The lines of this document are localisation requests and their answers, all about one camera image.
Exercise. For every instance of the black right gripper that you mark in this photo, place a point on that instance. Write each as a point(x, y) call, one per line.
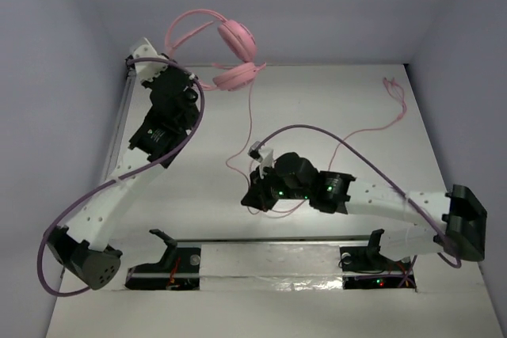
point(258, 191)

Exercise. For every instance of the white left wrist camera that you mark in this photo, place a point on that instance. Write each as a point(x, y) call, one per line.
point(146, 61)

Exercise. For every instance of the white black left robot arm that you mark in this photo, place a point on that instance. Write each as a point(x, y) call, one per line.
point(79, 238)

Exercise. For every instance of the foil covered base rail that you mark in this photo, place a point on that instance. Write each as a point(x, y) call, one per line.
point(268, 266)

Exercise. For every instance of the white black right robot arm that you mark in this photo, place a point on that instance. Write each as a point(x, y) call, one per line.
point(452, 222)

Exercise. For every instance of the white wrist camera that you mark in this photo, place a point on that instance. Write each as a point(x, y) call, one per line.
point(263, 156)
point(146, 61)

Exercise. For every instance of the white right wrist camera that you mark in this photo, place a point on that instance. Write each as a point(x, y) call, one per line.
point(263, 156)

